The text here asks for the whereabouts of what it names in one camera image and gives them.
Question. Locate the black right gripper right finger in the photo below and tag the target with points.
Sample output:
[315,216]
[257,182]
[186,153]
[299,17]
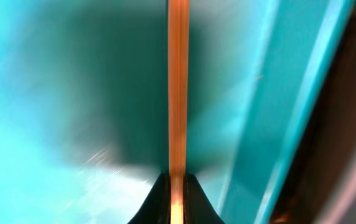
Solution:
[197,207]

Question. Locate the wooden chopstick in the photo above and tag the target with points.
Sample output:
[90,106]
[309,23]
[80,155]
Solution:
[177,211]
[183,47]

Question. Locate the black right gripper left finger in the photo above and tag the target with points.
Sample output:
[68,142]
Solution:
[156,208]

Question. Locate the teal plastic tray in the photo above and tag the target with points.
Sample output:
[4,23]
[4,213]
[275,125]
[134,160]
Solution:
[83,103]

